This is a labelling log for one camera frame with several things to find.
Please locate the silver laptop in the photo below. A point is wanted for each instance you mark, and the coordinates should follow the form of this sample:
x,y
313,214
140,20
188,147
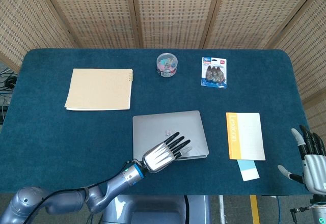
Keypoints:
x,y
158,127

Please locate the clear jar of binder clips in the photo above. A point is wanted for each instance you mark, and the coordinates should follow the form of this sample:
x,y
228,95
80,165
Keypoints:
x,y
166,65

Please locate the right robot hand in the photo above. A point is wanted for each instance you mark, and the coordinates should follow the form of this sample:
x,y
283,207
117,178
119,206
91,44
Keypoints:
x,y
314,168

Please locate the light blue paper card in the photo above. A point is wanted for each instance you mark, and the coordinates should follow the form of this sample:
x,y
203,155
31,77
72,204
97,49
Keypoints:
x,y
248,170

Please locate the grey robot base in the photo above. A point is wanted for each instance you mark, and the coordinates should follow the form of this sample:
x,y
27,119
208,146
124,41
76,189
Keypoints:
x,y
152,208

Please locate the woven folding screen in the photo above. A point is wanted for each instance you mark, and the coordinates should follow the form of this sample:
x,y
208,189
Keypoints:
x,y
173,12

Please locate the tan spiral notebook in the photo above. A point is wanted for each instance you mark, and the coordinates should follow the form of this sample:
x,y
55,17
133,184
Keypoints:
x,y
99,89

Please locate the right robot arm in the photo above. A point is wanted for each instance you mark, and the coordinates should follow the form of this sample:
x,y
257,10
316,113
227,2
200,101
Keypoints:
x,y
319,211

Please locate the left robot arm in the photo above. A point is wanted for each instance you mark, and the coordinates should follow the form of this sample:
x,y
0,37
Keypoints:
x,y
63,201

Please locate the correction tape blister pack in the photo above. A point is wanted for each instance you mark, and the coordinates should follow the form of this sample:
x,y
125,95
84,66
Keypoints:
x,y
214,73

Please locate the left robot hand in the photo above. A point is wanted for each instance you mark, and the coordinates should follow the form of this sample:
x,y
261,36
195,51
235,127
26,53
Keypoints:
x,y
159,157

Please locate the orange Lexicon notepad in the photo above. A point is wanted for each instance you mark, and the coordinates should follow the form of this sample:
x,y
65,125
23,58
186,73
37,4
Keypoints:
x,y
249,137

